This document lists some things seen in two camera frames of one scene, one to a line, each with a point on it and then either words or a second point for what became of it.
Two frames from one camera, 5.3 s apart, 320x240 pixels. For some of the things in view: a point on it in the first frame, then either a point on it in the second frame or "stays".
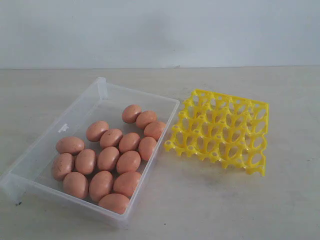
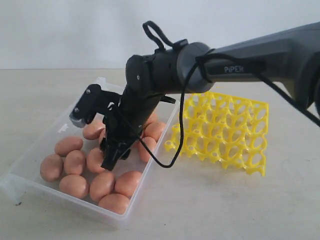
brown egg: [154, 129] stays
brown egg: [126, 183] stays
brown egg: [86, 161] → [74, 162]
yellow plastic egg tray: [231, 130] stays
